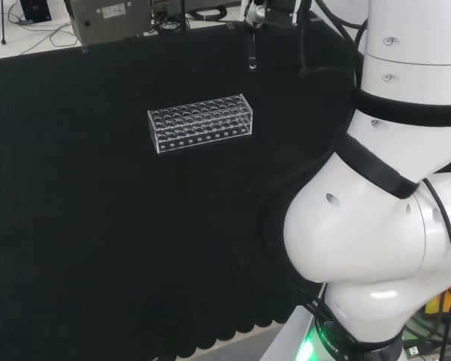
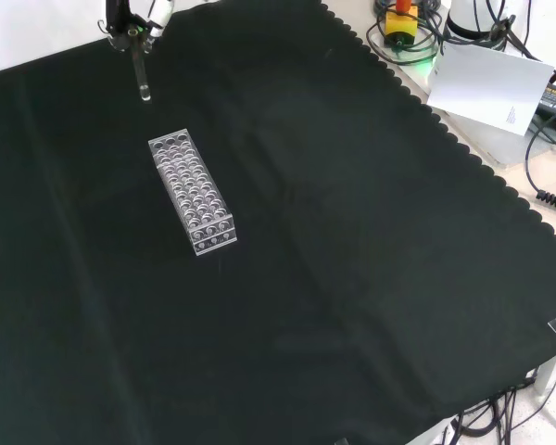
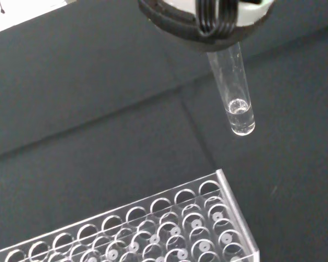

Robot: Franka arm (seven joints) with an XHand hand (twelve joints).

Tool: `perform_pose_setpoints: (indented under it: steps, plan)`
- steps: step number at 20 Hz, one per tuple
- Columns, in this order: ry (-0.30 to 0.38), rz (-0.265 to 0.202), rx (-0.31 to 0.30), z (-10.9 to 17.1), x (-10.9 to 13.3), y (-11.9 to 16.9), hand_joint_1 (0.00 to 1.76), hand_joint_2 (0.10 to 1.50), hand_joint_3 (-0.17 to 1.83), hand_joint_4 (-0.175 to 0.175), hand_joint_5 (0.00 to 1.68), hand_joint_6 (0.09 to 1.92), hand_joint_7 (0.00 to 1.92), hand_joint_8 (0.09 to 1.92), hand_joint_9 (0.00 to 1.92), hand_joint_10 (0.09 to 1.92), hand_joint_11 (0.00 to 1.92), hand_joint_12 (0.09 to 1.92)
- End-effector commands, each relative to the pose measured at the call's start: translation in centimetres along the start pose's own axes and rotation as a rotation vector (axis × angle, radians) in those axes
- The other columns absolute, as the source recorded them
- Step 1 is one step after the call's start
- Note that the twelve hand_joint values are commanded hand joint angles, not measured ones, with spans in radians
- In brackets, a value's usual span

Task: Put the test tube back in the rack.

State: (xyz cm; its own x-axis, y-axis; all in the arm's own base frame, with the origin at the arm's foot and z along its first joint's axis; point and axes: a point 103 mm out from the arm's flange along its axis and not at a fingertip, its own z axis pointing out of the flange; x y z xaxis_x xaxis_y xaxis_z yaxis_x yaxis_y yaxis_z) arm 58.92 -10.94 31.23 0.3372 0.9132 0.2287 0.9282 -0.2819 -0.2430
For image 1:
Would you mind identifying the white mounting plate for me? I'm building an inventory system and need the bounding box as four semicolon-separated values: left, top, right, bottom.
258;300;326;361

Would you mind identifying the clear glass test tube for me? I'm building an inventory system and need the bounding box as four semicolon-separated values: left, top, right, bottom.
247;29;259;72

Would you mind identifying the clear plastic test tube rack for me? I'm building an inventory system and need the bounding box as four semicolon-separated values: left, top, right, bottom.
147;93;254;156

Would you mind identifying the grey metal equipment box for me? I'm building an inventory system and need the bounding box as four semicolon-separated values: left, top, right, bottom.
68;0;154;49

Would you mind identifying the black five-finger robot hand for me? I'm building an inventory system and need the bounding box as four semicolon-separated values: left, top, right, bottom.
243;0;300;35

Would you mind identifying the yellow stop button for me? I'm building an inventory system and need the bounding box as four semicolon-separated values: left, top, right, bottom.
424;285;451;315

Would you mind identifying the black tripod leg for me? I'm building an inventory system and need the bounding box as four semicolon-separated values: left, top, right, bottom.
0;0;9;47

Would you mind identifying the coiled black cable bundle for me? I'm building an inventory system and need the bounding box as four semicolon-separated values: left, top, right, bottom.
186;0;229;20

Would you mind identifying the black bench cloth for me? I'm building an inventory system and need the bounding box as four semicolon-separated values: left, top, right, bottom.
0;11;362;361

